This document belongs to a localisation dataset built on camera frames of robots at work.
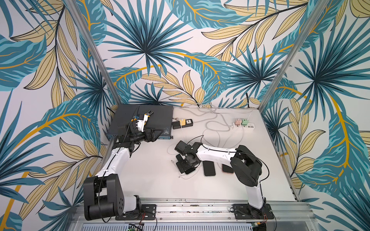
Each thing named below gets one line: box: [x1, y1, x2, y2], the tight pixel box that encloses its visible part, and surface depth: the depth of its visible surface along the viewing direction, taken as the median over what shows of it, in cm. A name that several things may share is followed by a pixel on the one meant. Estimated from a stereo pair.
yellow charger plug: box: [179, 118, 186, 127], surface depth 107 cm
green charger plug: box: [240, 118, 249, 126], surface depth 105 cm
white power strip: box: [232, 122, 255, 131], surface depth 108 cm
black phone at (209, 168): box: [202, 160, 216, 177], surface depth 89 cm
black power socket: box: [171, 118, 194, 130], surface depth 109 cm
